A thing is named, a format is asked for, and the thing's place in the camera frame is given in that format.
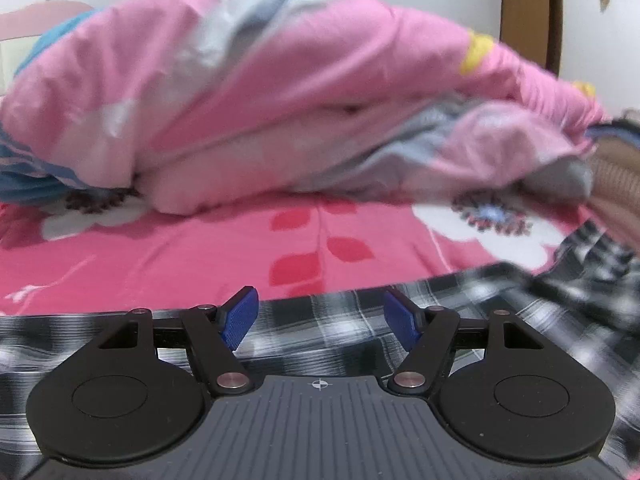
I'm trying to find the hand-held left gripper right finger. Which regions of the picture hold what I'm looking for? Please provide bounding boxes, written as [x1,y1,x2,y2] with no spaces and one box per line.
[383,288,549,397]

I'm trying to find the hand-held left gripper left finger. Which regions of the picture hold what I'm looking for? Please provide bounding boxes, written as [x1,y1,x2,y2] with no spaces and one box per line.
[91,285,261,397]

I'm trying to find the black white plaid pants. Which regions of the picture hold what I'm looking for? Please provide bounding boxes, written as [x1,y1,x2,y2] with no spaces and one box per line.
[0,217,640,480]

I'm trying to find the pink floral bed sheet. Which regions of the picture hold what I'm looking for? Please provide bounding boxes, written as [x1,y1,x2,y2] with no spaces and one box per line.
[0,187,601,316]

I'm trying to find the pink floral quilt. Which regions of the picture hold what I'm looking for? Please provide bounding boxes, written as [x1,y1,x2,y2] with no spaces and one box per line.
[0,0,613,216]

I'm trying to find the pink checked cloth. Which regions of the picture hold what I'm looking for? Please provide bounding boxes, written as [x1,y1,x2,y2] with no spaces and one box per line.
[587,130,640,246]

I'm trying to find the brown wooden door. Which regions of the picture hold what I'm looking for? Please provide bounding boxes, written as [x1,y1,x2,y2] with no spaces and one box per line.
[500,0,563,78]

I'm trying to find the pink white headboard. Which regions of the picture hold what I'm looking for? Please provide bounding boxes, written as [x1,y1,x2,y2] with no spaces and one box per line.
[0,2,96,96]

